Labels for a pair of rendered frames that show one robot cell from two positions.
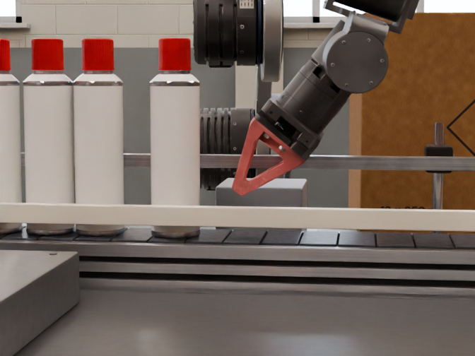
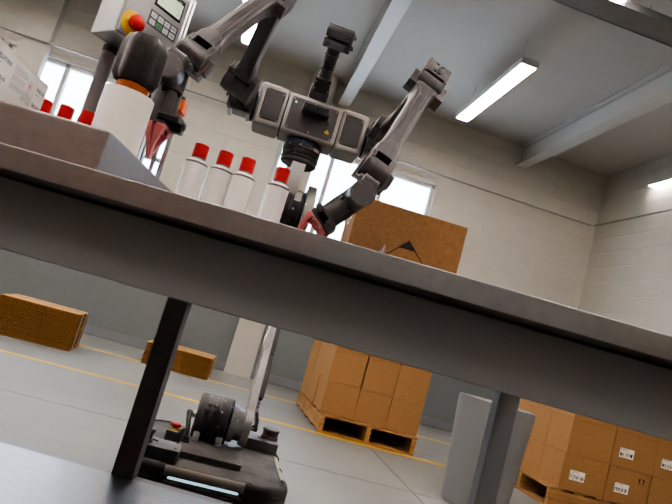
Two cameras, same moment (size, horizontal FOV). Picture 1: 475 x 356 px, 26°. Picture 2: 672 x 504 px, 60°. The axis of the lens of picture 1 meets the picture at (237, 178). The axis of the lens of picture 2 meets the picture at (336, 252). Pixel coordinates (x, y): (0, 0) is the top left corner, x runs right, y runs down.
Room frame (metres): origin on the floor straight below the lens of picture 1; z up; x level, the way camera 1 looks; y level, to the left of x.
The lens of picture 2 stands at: (-0.25, 0.07, 0.76)
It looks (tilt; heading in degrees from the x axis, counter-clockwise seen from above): 8 degrees up; 352
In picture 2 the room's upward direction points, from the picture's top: 16 degrees clockwise
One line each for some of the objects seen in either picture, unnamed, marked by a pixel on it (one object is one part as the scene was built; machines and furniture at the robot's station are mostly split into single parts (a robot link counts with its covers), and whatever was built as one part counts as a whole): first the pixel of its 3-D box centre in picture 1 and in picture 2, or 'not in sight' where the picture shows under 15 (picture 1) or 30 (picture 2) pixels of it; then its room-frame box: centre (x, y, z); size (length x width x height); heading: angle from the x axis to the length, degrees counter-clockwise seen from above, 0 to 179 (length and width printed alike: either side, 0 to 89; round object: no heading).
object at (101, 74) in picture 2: not in sight; (97, 86); (1.23, 0.56, 1.18); 0.04 x 0.04 x 0.21
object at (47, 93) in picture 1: (49, 136); (213, 194); (1.09, 0.20, 0.98); 0.05 x 0.05 x 0.20
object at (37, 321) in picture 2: not in sight; (41, 321); (5.23, 1.65, 0.16); 0.64 x 0.53 x 0.31; 95
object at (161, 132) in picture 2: not in sight; (149, 135); (1.04, 0.36, 1.06); 0.07 x 0.07 x 0.09; 83
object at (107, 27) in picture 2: not in sight; (142, 16); (1.21, 0.51, 1.38); 0.17 x 0.10 x 0.19; 138
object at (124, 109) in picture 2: not in sight; (123, 114); (0.83, 0.37, 1.03); 0.09 x 0.09 x 0.30
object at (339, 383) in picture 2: not in sight; (362, 377); (4.91, -1.15, 0.45); 1.20 x 0.83 x 0.89; 2
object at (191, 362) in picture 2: not in sight; (180, 358); (5.74, 0.46, 0.10); 0.64 x 0.52 x 0.20; 88
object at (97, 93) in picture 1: (98, 136); (236, 201); (1.08, 0.15, 0.98); 0.05 x 0.05 x 0.20
